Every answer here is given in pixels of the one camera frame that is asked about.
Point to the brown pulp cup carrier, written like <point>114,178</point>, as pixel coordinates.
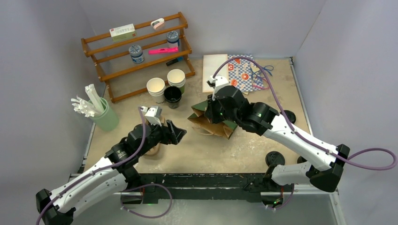
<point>155,150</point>

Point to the black cup lid near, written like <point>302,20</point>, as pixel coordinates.
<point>274,158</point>

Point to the green paper bag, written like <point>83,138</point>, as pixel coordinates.
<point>202,125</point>

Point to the white paper cup stack right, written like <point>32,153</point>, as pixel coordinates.
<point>176,78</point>

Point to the pink marker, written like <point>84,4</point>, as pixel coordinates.
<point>163,50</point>

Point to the blue checkered paper bag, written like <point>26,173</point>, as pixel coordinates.
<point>241,74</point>

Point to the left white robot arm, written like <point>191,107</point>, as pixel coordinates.
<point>115,172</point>

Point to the green straw holder cup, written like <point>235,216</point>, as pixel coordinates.
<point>108,120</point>

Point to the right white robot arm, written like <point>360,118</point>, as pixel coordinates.
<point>323,166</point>

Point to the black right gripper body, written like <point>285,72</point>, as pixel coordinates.
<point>218,114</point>

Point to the black blue marker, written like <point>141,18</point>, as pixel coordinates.
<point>174,61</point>

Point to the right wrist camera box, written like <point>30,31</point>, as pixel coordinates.
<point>217,82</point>

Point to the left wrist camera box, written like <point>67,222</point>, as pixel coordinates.
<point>151,115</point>

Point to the blue lidded jar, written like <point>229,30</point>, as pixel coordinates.
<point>136,54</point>
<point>173,39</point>

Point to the white green box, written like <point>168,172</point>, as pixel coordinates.
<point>122,33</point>

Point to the blue lidded jar left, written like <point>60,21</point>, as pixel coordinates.
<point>136,54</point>

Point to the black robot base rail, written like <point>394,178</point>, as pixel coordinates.
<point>251,187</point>

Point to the pink white clip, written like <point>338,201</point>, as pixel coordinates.
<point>158,24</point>

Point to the white paper cup stack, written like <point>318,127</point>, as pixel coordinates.
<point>176,78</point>
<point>156,87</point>

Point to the white paper cup stack left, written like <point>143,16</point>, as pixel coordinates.
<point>156,87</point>

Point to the white paper bag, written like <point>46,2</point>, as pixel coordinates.
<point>211,63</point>

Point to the black paper cup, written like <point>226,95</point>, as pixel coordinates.
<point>172,96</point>

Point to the black cup lid far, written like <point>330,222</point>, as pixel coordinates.
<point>287,114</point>

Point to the blue lidded jar right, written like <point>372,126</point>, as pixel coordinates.
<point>173,39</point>

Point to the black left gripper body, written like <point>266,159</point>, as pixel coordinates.
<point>157,136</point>

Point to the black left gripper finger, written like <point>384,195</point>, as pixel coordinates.
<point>172,137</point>
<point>174,130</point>

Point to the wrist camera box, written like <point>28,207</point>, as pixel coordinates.
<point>217,82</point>
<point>151,115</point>

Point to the wooden shelf rack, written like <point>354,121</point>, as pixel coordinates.
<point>144,49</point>

